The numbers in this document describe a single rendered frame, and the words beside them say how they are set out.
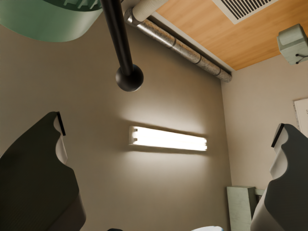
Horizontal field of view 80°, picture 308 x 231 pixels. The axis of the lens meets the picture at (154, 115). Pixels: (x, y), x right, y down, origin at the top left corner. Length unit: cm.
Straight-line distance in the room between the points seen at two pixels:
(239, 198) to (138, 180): 164
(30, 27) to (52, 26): 3
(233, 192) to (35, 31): 297
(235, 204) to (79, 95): 248
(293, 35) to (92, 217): 237
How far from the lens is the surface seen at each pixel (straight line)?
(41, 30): 30
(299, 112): 311
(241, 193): 302
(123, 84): 22
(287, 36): 230
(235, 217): 312
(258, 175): 320
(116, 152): 173
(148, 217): 201
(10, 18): 30
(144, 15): 208
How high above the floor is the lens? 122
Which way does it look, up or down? 45 degrees up
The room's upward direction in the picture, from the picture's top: 106 degrees counter-clockwise
